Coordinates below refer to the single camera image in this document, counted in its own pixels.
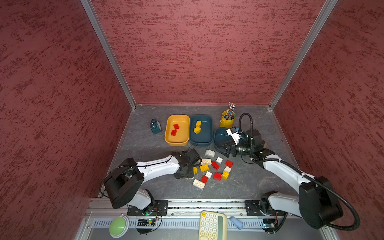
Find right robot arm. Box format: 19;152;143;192
214;128;361;231

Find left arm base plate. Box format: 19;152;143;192
127;200;169;216

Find white long lego bottom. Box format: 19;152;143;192
193;179;206;190

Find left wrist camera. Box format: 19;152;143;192
185;149;201;165

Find white long lego middle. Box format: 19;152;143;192
201;159;212;166

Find pens in cup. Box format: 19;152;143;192
226;103;236;120

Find yellow rectangular bin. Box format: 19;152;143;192
165;115;190;147

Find small white lego centre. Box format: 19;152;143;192
206;171;212;179

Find small white lego upper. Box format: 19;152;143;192
216;157;223;164

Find blue eraser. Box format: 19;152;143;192
230;216;244;230

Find yellow green calculator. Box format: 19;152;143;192
198;211;228;240

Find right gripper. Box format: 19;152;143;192
215;138;253;159

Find circuit board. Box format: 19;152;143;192
262;219;279;229
137;219;156;228

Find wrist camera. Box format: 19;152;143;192
227;127;242;145
185;149;201;165

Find yellow pen cup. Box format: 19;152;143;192
220;110;236;129

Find left circuit board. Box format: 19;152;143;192
137;219;156;228

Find white long lego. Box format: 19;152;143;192
201;159;212;166
193;179;206;190

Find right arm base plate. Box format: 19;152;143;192
245;200;285;217

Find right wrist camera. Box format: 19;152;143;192
227;127;242;145

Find right circuit board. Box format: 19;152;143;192
262;219;279;229

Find small teal bottle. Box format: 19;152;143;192
150;119;162;135

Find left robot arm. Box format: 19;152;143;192
103;151;200;212

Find green round button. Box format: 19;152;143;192
109;216;130;239

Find white lego right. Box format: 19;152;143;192
224;166;232;173

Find small white lego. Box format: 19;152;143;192
216;157;223;164
206;171;212;179

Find white curved lego top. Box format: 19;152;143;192
205;150;216;158

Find teal bin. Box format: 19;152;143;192
214;128;235;148
190;115;214;147

